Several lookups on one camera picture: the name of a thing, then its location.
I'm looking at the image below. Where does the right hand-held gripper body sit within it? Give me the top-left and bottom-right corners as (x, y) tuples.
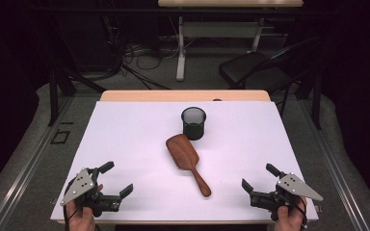
(250, 172), (324, 222)

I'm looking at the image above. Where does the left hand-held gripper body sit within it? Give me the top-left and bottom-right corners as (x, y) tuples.
(60, 167), (123, 218)

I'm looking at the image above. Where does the brown wooden hairbrush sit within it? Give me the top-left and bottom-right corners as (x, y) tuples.
(165, 133), (212, 198)

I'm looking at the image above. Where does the black mesh cup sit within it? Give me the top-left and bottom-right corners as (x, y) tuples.
(180, 106), (207, 141)

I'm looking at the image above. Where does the person's left hand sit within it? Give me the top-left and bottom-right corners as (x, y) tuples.
(66, 183), (104, 231)

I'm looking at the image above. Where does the person's right hand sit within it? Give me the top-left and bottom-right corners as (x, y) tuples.
(273, 196), (308, 231)

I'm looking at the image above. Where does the white table mat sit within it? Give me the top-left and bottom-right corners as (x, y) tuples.
(50, 100), (320, 222)

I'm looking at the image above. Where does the light wooden table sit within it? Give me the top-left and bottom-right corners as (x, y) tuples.
(57, 90), (313, 225)

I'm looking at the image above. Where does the black metal stand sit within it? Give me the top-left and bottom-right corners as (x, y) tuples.
(47, 18), (108, 128)
(294, 35), (324, 131)

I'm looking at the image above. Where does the black folding chair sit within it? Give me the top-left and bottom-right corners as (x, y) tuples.
(218, 35), (323, 118)

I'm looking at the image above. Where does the white-legged desk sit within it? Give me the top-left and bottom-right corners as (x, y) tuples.
(157, 0), (304, 82)

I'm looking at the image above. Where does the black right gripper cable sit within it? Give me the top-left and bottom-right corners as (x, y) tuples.
(282, 192), (309, 229)

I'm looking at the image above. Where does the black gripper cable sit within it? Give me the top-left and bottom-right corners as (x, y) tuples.
(63, 179), (78, 231)
(282, 192), (309, 229)

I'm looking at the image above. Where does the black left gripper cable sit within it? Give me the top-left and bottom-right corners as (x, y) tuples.
(63, 179), (78, 231)

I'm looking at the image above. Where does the metal floor rail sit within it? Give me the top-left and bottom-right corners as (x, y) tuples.
(0, 95), (75, 231)
(302, 99), (370, 231)

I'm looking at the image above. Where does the tangle of floor cables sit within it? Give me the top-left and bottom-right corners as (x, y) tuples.
(102, 15), (196, 91)

